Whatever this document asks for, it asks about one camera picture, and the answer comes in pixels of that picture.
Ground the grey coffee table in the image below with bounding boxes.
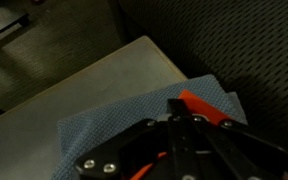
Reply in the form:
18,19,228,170
0,36,186,180

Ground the orange book with yellow spine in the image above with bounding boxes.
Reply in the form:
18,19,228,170
130,89,229,180

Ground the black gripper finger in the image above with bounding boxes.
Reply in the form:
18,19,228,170
167,99,188,121

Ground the folded blue-grey cloth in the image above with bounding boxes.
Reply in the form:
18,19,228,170
51,75,247,180

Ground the dark grey fabric sofa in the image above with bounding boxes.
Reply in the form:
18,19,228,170
108,0,288,145

